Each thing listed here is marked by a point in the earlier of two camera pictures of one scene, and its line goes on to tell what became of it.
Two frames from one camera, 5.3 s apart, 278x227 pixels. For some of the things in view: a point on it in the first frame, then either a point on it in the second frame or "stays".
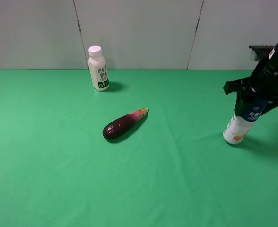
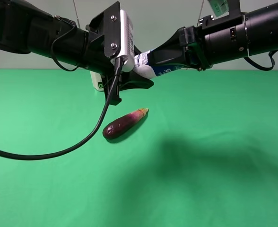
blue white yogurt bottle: x=239 y=126 to x=141 y=66
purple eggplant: x=122 y=124 stays
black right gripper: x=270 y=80 to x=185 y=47
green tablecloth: x=49 y=164 stays
